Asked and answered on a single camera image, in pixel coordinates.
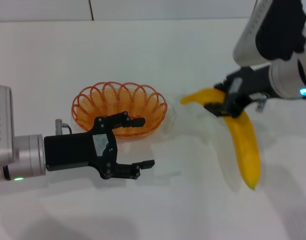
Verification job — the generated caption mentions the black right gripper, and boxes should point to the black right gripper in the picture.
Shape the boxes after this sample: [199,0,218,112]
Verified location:
[204,65,274,119]

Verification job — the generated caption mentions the right gripper cable with plug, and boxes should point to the right gripper cable with plug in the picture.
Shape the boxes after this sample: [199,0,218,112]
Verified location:
[256,93,270,112]

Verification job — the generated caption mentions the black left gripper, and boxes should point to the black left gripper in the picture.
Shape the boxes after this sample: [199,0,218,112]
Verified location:
[43,111,156,181]

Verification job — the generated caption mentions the yellow banana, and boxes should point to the yellow banana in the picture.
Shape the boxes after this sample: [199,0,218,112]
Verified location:
[180,87,261,191]

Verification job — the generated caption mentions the orange plastic wire basket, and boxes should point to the orange plastic wire basket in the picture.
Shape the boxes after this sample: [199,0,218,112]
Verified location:
[71,81,168,139]

